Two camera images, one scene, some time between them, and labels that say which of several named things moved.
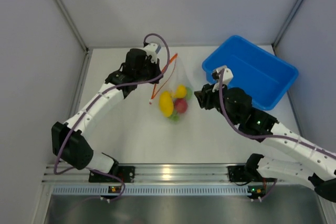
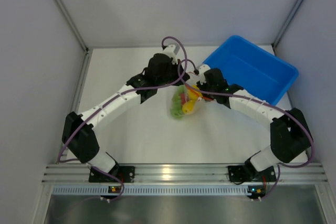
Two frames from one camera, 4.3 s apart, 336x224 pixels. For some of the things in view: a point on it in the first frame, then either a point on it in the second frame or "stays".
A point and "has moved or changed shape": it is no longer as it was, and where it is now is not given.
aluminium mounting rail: [171, 173] stays
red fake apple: [181, 105] -> [182, 98]
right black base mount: [237, 173] stays
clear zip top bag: [173, 92] has moved or changed shape
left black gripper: [156, 68] -> [185, 76]
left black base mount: [126, 174] stays
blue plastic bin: [267, 78] stays
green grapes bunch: [189, 93] -> [176, 108]
